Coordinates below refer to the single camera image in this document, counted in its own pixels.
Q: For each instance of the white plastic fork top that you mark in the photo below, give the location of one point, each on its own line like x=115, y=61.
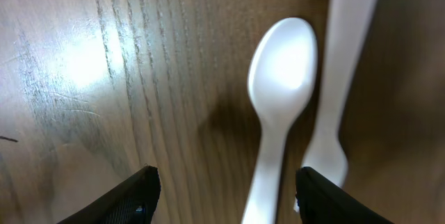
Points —
x=347, y=26

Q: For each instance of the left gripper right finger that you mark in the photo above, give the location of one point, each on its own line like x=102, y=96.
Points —
x=322, y=202

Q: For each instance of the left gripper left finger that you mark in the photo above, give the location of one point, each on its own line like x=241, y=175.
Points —
x=132, y=201

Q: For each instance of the white plastic fork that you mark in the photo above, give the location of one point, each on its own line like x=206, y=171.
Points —
x=281, y=81
x=347, y=26

